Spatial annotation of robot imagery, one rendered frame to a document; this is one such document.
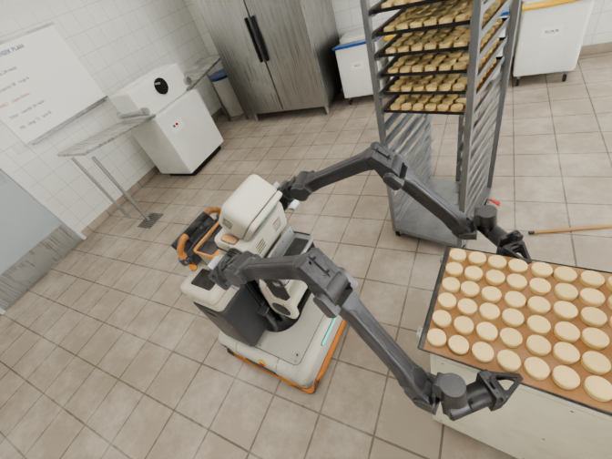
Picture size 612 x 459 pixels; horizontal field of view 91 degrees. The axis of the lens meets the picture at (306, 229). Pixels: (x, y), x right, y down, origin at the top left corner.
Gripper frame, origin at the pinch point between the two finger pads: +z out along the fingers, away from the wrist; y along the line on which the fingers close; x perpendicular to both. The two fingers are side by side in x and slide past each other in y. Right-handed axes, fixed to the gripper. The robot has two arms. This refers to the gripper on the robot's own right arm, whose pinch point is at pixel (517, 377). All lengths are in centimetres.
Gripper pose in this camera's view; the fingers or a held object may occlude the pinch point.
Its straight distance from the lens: 99.1
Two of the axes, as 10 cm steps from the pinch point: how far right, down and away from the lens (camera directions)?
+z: 9.2, -3.8, 0.2
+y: -2.7, -7.0, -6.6
